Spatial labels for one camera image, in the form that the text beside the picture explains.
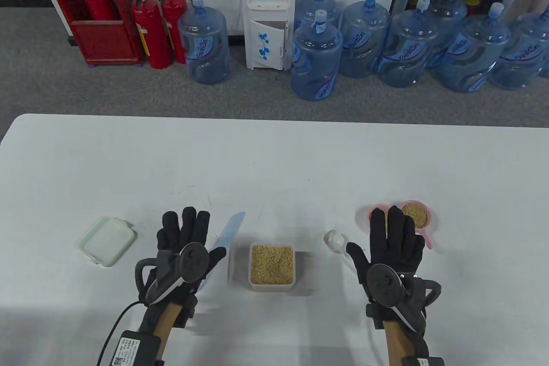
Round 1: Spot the person's left hand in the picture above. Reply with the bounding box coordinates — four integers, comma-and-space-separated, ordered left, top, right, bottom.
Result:
141, 206, 227, 333

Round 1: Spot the person's right hand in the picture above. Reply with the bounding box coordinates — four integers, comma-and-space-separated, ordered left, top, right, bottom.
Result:
346, 206, 430, 357

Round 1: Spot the small white sesame portion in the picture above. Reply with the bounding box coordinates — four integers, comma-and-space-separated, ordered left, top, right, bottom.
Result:
402, 206, 428, 229

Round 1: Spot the light blue knife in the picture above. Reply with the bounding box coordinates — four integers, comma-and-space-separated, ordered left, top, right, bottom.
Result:
199, 212, 246, 292

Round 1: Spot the white coffee spoon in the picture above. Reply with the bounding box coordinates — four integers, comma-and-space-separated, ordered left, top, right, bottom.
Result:
324, 230, 357, 273

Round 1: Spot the clear green-rimmed container lid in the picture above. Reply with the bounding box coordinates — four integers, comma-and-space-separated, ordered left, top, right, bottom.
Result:
78, 216, 138, 268

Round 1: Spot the white sesame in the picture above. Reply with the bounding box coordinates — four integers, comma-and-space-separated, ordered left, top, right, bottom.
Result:
251, 246, 295, 285

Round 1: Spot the clear plastic container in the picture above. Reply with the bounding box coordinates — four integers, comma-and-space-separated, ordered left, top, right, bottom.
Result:
249, 242, 297, 293

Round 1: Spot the person's right forearm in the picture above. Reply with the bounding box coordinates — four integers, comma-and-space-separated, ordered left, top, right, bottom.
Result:
383, 323, 416, 366

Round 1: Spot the person's left forearm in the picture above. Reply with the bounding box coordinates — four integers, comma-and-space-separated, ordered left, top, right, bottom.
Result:
152, 302, 181, 341

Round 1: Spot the black white right hand controller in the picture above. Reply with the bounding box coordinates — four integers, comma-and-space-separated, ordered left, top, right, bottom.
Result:
366, 264, 443, 335

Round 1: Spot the red fire extinguisher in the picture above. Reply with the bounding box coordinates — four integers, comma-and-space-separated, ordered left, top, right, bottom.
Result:
84, 0, 116, 21
131, 0, 173, 70
160, 0, 192, 65

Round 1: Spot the row of blue water jugs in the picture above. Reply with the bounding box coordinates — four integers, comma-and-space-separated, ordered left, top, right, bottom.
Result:
177, 0, 549, 102

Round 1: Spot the red fire extinguisher cabinet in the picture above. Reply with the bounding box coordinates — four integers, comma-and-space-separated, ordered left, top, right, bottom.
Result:
42, 0, 143, 67

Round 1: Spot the pink dish with handle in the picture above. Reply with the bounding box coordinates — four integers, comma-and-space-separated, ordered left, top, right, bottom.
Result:
400, 200, 434, 250
367, 205, 390, 231

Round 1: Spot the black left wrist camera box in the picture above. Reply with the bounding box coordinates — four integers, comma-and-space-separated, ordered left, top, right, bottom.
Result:
107, 331, 165, 366

